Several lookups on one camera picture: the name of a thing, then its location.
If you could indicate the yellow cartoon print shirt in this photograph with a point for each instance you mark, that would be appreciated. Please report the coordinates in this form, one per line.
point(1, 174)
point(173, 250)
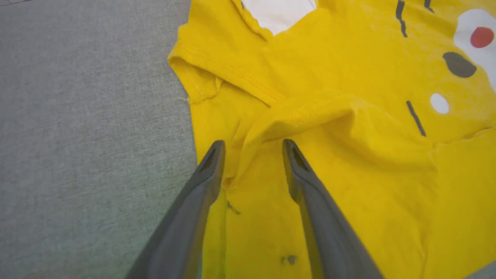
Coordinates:
point(368, 174)

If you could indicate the grey fabric sofa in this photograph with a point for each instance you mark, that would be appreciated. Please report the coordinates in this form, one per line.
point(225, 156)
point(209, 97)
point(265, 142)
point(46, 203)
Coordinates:
point(89, 135)

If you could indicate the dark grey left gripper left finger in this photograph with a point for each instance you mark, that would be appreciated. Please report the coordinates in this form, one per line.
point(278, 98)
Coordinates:
point(186, 224)

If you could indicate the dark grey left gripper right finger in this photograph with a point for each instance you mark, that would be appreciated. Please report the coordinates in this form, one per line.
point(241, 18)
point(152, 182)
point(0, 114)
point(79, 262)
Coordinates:
point(325, 232)

